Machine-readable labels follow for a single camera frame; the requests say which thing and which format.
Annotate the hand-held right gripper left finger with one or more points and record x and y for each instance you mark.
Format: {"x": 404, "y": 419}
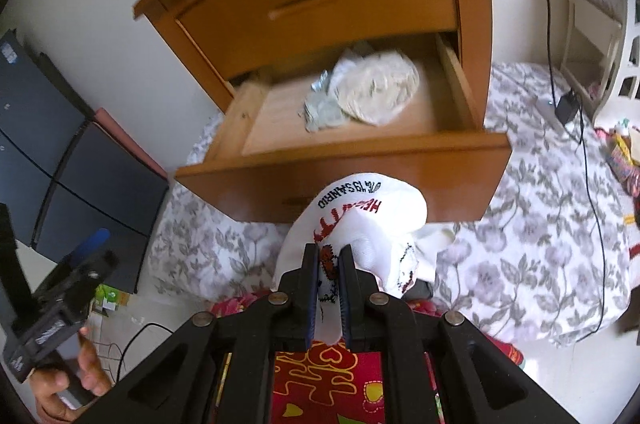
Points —
{"x": 311, "y": 294}

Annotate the black power adapter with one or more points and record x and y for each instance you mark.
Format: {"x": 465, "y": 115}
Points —
{"x": 567, "y": 109}

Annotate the colourful knitted item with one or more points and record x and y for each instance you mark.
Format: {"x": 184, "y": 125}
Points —
{"x": 625, "y": 159}

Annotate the white power strip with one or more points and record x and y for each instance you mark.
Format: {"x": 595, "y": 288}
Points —
{"x": 545, "y": 109}

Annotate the black underwear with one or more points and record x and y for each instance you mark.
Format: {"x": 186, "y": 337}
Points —
{"x": 422, "y": 290}

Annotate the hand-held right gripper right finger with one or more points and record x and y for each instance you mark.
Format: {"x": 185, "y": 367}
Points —
{"x": 346, "y": 294}

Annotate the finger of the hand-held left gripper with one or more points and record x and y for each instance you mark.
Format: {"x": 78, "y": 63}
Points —
{"x": 92, "y": 241}

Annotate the pink board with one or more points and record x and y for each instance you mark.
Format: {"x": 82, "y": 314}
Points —
{"x": 130, "y": 139}

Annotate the black upright panel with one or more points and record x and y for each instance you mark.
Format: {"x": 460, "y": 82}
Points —
{"x": 10, "y": 264}

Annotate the beige cloth in plastic bag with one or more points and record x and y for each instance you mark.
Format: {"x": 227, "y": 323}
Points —
{"x": 375, "y": 89}

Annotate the person's left hand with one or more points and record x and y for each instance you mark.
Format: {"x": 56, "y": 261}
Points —
{"x": 95, "y": 374}

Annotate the red floral blanket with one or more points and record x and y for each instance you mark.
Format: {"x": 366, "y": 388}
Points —
{"x": 325, "y": 384}

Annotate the dark cabinet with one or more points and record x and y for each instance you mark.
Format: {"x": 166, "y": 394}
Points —
{"x": 75, "y": 164}

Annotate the wooden nightstand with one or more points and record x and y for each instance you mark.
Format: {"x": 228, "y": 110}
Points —
{"x": 472, "y": 4}

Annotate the white plastic basket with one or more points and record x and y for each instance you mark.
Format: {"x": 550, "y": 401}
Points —
{"x": 627, "y": 69}

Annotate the white towel with red stripes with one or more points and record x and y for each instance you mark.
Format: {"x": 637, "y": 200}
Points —
{"x": 634, "y": 249}

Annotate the white shelf rack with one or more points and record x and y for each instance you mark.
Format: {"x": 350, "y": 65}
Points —
{"x": 590, "y": 34}

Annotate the white printed sock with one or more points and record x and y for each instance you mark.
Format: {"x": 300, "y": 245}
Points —
{"x": 370, "y": 214}

